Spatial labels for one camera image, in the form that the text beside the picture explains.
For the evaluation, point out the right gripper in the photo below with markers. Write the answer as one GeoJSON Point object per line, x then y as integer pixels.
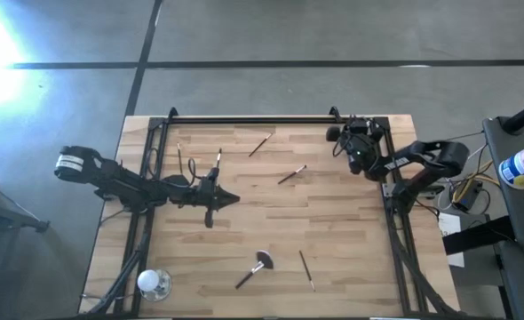
{"type": "Point", "coordinates": [362, 131]}

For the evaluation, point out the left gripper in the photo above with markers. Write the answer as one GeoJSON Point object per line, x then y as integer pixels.
{"type": "Point", "coordinates": [212, 195]}

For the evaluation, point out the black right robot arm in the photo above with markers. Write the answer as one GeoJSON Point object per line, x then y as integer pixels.
{"type": "Point", "coordinates": [439, 157]}

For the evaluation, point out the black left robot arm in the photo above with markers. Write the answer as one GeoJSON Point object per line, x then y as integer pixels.
{"type": "Point", "coordinates": [124, 186]}

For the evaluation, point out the white ball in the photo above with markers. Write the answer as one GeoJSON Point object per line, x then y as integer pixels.
{"type": "Point", "coordinates": [148, 280]}

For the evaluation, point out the black power supply box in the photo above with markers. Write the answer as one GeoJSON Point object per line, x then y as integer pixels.
{"type": "Point", "coordinates": [468, 200]}

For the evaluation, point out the white paper sheet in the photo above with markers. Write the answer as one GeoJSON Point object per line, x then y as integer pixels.
{"type": "Point", "coordinates": [449, 224]}

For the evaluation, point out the dark metal stand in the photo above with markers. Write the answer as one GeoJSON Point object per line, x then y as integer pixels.
{"type": "Point", "coordinates": [13, 218]}

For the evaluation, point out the black metal table frame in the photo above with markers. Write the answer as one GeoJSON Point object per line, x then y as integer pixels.
{"type": "Point", "coordinates": [266, 120]}

